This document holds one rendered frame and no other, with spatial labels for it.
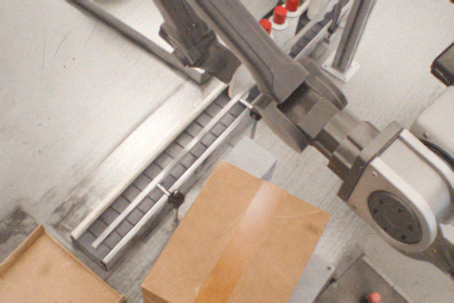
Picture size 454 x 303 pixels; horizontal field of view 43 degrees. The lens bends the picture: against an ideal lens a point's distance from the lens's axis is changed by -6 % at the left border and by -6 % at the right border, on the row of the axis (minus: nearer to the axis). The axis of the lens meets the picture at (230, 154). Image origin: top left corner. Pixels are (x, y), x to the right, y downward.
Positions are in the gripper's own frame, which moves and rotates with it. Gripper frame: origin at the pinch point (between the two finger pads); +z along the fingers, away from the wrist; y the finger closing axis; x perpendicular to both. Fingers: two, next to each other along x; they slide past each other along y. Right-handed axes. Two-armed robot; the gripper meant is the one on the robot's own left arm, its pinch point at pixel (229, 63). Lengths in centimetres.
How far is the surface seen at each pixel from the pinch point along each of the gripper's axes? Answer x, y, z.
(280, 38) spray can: -11.0, -1.8, 17.2
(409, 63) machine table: -26, -29, 53
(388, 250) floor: 36, -58, 110
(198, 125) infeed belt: 17.9, 2.0, 9.4
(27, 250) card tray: 59, 12, -20
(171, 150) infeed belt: 25.3, 2.2, 3.0
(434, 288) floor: 37, -83, 109
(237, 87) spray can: 5.0, -0.5, 12.2
